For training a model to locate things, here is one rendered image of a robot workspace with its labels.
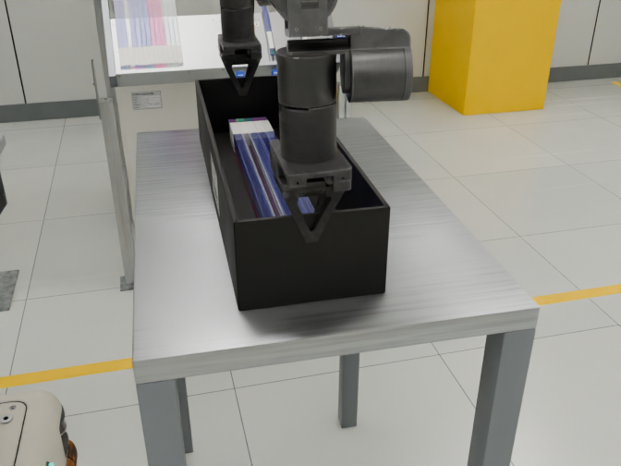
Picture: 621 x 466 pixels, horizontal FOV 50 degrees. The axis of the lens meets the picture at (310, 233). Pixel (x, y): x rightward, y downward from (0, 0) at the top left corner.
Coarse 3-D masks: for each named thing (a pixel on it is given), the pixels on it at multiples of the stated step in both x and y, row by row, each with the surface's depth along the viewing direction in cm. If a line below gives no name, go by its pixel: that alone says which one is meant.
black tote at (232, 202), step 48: (240, 96) 122; (336, 144) 91; (240, 192) 101; (240, 240) 71; (288, 240) 72; (336, 240) 74; (384, 240) 75; (240, 288) 74; (288, 288) 75; (336, 288) 77; (384, 288) 78
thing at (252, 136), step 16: (240, 128) 116; (256, 128) 116; (272, 128) 116; (240, 144) 109; (256, 144) 109; (240, 160) 106; (256, 160) 103; (256, 176) 98; (272, 176) 98; (256, 192) 92; (272, 192) 92; (256, 208) 92; (272, 208) 88; (304, 208) 88
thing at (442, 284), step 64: (192, 192) 103; (384, 192) 103; (192, 256) 86; (448, 256) 86; (192, 320) 74; (256, 320) 74; (320, 320) 74; (384, 320) 74; (448, 320) 74; (512, 320) 76; (512, 384) 81; (192, 448) 162; (512, 448) 86
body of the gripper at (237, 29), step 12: (228, 12) 113; (240, 12) 112; (252, 12) 114; (228, 24) 114; (240, 24) 113; (252, 24) 115; (228, 36) 115; (240, 36) 114; (252, 36) 116; (228, 48) 113; (240, 48) 113; (252, 48) 113
